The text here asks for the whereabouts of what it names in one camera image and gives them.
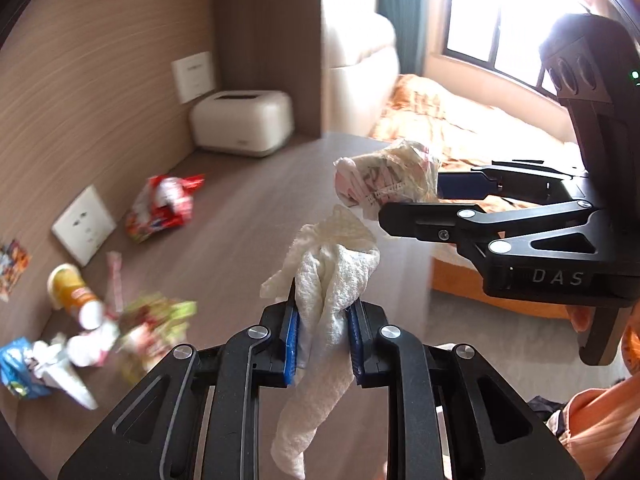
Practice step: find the white plastic cone wrapper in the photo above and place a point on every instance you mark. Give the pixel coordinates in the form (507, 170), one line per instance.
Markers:
(51, 365)

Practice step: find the lower white wall socket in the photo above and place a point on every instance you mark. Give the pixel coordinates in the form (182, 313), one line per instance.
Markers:
(84, 225)

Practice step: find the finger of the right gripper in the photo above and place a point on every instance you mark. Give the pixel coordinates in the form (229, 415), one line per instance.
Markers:
(525, 180)
(558, 231)

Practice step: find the orange bed cover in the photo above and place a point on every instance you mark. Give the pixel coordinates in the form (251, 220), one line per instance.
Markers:
(468, 134)

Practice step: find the red green wrapper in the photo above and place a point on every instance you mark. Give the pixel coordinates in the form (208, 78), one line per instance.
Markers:
(149, 328)

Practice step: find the teal curtain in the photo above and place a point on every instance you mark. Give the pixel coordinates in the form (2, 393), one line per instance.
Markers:
(409, 18)

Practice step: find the white wall socket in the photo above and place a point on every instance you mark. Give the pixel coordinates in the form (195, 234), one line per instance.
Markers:
(193, 76)
(84, 225)

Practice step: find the red white snack bag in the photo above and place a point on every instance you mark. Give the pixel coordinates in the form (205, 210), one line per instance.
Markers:
(164, 203)

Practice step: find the white tissue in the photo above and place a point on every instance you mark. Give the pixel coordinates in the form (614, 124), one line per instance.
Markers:
(329, 265)

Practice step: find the yellow paper cup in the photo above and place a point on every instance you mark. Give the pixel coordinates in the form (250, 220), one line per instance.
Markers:
(68, 291)

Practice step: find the window with dark frame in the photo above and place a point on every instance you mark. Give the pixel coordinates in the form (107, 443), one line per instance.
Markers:
(504, 36)

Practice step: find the person leg pink trousers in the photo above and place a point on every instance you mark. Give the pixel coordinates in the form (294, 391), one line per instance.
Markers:
(595, 423)

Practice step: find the pink floral tissue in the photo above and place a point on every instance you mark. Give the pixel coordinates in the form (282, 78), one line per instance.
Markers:
(404, 172)

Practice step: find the colourful wall stickers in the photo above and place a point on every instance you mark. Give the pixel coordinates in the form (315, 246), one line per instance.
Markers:
(14, 261)

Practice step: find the cream padded headboard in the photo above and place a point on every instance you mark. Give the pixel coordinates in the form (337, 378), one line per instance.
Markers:
(361, 66)

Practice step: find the blue crumpled snack bag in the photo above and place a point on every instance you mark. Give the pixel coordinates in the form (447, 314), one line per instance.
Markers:
(15, 373)

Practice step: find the upper white wall socket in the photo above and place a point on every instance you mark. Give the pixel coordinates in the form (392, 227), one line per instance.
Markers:
(193, 76)

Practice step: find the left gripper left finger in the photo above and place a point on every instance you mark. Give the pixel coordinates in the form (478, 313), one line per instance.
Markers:
(196, 414)

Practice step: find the white toaster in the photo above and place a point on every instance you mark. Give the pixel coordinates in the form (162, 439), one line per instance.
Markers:
(247, 122)

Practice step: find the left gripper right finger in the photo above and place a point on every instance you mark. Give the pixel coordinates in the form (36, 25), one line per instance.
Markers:
(450, 413)

